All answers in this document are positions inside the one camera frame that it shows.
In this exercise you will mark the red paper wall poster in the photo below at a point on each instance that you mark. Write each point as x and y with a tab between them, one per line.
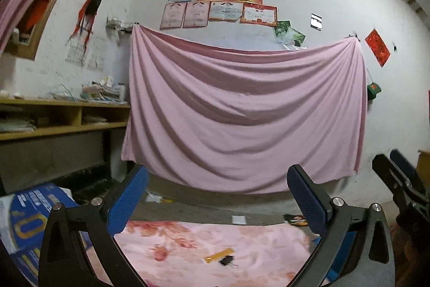
378	47

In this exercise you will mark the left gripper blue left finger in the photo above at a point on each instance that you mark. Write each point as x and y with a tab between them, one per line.
122	200

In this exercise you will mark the stack of books on shelf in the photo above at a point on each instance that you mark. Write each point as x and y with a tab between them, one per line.
104	90

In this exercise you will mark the red framed certificate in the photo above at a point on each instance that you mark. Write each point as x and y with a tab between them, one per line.
259	14

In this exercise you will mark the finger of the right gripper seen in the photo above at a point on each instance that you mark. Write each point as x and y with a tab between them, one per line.
393	172

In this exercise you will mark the dark snack wrapper on floor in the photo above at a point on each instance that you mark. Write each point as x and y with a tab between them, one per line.
295	220

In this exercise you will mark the pink sheet hung on wall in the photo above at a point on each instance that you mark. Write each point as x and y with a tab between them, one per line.
234	121

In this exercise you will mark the red black hanging ornament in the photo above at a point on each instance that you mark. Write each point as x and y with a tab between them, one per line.
85	20

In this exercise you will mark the black binder clip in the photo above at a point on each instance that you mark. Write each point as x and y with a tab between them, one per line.
228	261

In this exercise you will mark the white paper on floor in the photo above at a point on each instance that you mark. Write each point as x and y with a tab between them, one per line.
153	198

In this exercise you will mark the black white wall sticker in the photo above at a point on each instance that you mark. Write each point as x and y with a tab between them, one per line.
316	22

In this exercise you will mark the floral pink blanket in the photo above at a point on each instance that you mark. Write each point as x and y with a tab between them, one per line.
174	253

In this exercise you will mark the blue plastic bucket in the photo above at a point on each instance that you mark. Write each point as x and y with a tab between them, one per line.
341	258

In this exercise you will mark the wooden window frame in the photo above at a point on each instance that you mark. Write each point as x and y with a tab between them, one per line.
26	36

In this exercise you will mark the blue cardboard box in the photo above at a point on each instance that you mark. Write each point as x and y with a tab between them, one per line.
24	216

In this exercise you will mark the green photo poster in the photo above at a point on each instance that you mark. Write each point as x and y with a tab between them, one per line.
285	34

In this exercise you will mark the wooden shelf desk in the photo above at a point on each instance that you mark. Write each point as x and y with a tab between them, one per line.
43	140

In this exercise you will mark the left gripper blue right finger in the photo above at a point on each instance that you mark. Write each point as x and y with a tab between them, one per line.
311	198

